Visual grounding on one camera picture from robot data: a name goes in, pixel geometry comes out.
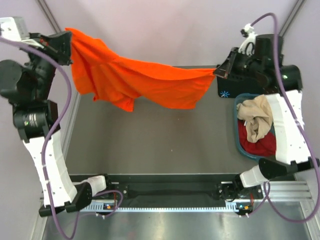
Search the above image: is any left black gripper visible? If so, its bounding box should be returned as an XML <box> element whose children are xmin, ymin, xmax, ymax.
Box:
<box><xmin>19</xmin><ymin>30</ymin><xmax>72</xmax><ymax>100</ymax></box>

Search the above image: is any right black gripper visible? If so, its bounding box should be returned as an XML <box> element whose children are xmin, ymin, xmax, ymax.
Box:
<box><xmin>213</xmin><ymin>47</ymin><xmax>264</xmax><ymax>82</ymax></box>

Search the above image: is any orange t shirt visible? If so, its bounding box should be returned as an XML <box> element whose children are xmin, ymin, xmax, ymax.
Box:
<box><xmin>68</xmin><ymin>28</ymin><xmax>215</xmax><ymax>112</ymax></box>

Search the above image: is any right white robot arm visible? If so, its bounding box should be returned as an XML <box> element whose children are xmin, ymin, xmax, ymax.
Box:
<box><xmin>213</xmin><ymin>33</ymin><xmax>320</xmax><ymax>198</ymax></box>

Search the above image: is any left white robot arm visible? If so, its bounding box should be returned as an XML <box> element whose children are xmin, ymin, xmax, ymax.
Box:
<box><xmin>0</xmin><ymin>53</ymin><xmax>114</xmax><ymax>217</ymax></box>

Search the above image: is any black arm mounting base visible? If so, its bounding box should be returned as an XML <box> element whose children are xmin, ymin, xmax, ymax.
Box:
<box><xmin>105</xmin><ymin>173</ymin><xmax>263</xmax><ymax>207</ymax></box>

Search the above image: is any teal plastic laundry basket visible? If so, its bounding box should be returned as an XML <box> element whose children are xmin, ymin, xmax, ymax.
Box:
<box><xmin>233</xmin><ymin>93</ymin><xmax>276</xmax><ymax>162</ymax></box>

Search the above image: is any folded black t shirt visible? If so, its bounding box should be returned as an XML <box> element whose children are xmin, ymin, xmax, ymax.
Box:
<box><xmin>216</xmin><ymin>65</ymin><xmax>266</xmax><ymax>99</ymax></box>

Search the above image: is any beige t shirt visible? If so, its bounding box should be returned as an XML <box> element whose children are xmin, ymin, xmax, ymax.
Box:
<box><xmin>236</xmin><ymin>95</ymin><xmax>273</xmax><ymax>143</ymax></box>

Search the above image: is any red t shirt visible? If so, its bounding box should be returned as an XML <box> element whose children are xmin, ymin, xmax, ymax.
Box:
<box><xmin>237</xmin><ymin>119</ymin><xmax>276</xmax><ymax>157</ymax></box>

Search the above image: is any slotted grey cable duct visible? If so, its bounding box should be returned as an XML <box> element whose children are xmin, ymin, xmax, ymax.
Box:
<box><xmin>80</xmin><ymin>200</ymin><xmax>252</xmax><ymax>213</ymax></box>

